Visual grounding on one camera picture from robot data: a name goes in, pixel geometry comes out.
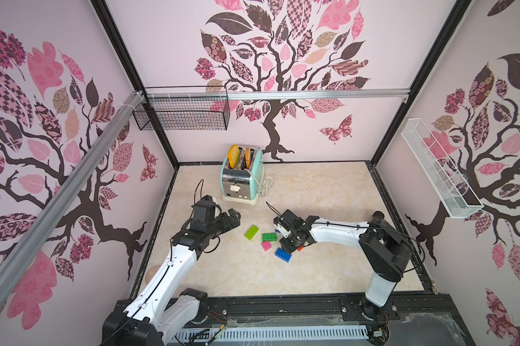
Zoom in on mint green toaster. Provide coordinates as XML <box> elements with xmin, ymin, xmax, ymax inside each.
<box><xmin>220</xmin><ymin>145</ymin><xmax>265</xmax><ymax>206</ymax></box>

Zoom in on white cable duct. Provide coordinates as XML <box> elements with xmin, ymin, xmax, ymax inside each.
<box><xmin>169</xmin><ymin>325</ymin><xmax>369</xmax><ymax>345</ymax></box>

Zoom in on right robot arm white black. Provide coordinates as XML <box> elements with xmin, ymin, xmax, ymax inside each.
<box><xmin>274</xmin><ymin>210</ymin><xmax>413</xmax><ymax>321</ymax></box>

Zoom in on pink translucent bowl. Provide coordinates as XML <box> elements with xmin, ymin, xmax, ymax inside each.
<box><xmin>145</xmin><ymin>266</ymin><xmax>159</xmax><ymax>283</ymax></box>

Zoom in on white wire basket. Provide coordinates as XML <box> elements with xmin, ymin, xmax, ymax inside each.
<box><xmin>401</xmin><ymin>118</ymin><xmax>484</xmax><ymax>219</ymax></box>

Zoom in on yellow toast slice left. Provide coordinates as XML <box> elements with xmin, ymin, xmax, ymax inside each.
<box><xmin>228</xmin><ymin>144</ymin><xmax>241</xmax><ymax>169</ymax></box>

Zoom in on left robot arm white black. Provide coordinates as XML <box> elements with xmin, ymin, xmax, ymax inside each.
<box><xmin>101</xmin><ymin>195</ymin><xmax>241</xmax><ymax>345</ymax></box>

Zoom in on black wire basket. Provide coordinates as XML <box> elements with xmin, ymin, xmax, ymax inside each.
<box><xmin>133</xmin><ymin>85</ymin><xmax>230</xmax><ymax>131</ymax></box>

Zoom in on blue lego brick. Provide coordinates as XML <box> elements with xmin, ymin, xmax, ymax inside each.
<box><xmin>274</xmin><ymin>248</ymin><xmax>292</xmax><ymax>262</ymax></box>

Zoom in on brown toast slice right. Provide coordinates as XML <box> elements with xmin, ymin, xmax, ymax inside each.
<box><xmin>241</xmin><ymin>147</ymin><xmax>255</xmax><ymax>170</ymax></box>

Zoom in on aluminium rail left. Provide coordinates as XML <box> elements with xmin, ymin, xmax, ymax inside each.
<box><xmin>0</xmin><ymin>91</ymin><xmax>145</xmax><ymax>307</ymax></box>

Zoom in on lime green lego brick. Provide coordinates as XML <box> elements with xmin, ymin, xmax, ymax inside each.
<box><xmin>244</xmin><ymin>225</ymin><xmax>259</xmax><ymax>241</ymax></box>

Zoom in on pink lego brick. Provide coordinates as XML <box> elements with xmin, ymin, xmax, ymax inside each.
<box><xmin>261</xmin><ymin>241</ymin><xmax>271</xmax><ymax>251</ymax></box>

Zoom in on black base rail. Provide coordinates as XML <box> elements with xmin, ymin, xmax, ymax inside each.
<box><xmin>167</xmin><ymin>292</ymin><xmax>474</xmax><ymax>345</ymax></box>

